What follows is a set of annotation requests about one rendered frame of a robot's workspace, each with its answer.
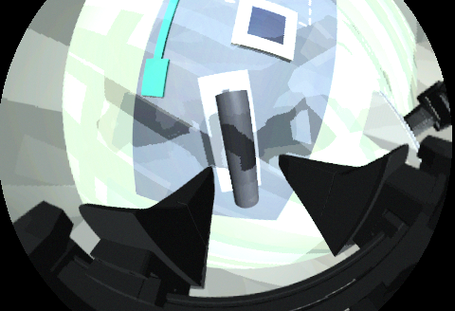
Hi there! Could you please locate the white square tile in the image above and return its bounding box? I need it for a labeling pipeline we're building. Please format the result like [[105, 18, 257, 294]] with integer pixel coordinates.
[[231, 0, 297, 62]]

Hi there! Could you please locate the teal flat trowel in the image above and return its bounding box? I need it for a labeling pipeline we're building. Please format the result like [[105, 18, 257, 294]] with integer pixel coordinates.
[[141, 0, 179, 98]]

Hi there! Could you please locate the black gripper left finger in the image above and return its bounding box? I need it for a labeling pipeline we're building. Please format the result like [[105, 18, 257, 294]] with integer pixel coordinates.
[[79, 167, 215, 289]]

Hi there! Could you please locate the grey rectangular mat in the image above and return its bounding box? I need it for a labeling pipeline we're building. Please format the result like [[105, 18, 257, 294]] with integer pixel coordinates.
[[133, 0, 337, 220]]

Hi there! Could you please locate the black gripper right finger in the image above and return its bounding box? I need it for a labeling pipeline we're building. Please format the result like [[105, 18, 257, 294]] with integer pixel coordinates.
[[278, 144, 410, 257]]

